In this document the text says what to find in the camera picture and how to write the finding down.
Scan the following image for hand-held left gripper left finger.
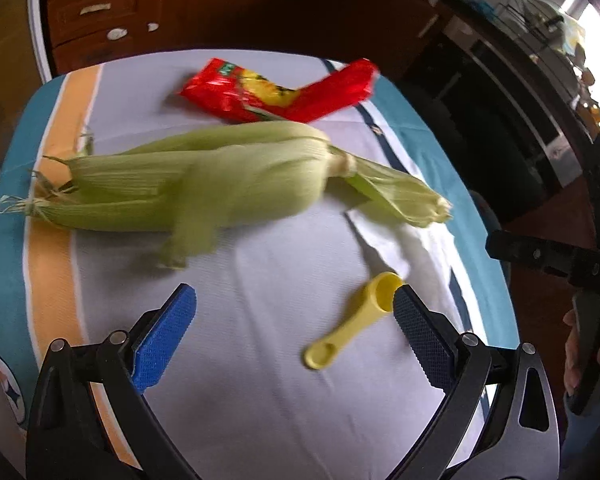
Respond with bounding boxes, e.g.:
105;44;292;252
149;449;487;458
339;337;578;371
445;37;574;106
26;282;201;480

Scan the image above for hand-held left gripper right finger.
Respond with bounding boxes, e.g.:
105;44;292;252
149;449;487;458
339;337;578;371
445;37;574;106
380;284;561;480

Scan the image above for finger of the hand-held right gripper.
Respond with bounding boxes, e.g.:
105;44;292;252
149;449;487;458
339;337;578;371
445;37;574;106
485;230;578;286

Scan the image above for yellow measuring spoon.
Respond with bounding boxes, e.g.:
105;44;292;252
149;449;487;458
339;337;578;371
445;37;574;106
303;271;405;372

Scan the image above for person's right hand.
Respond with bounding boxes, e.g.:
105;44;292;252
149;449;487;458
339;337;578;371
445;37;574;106
562;310;600;396

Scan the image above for black oven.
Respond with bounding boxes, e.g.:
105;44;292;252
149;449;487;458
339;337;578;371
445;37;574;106
395;10;596;226

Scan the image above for person's blue jeans leg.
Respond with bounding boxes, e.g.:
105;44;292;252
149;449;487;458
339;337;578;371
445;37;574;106
562;395;600;480

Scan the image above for red snack wrapper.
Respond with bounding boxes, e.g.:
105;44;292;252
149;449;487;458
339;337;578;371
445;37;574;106
179;58;379;125

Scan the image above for brown wooden cabinet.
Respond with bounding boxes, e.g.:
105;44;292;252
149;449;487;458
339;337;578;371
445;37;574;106
40;0;446;76

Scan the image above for wire dish rack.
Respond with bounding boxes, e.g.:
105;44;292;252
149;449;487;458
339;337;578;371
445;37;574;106
500;0;600;131

